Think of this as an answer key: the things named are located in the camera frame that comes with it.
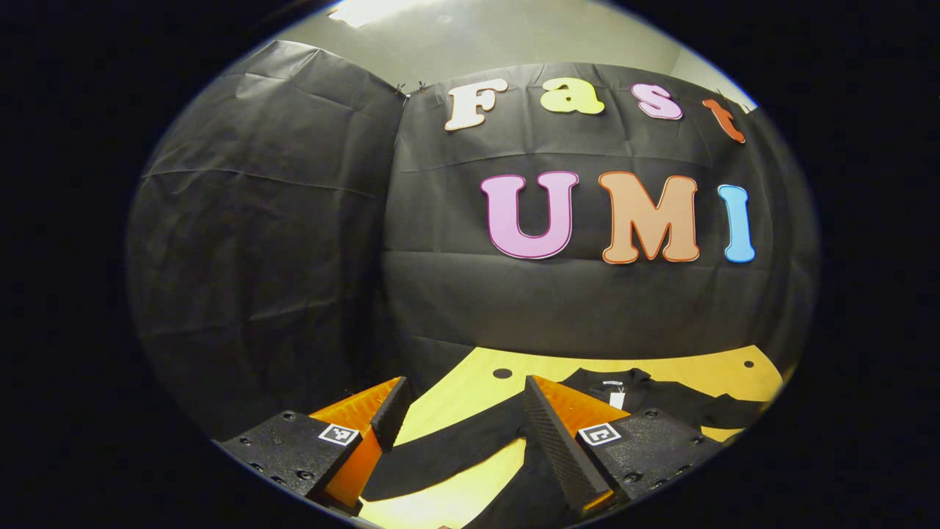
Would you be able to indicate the black backdrop cloth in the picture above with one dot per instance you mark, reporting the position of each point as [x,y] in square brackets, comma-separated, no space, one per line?
[455,301]

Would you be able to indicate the black garment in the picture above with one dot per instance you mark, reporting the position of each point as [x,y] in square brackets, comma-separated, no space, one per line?
[448,452]

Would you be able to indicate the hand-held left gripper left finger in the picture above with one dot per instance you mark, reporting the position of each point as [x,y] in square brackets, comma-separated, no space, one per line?
[393,415]

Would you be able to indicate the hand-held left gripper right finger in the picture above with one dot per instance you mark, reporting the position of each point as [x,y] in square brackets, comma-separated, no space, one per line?
[551,433]

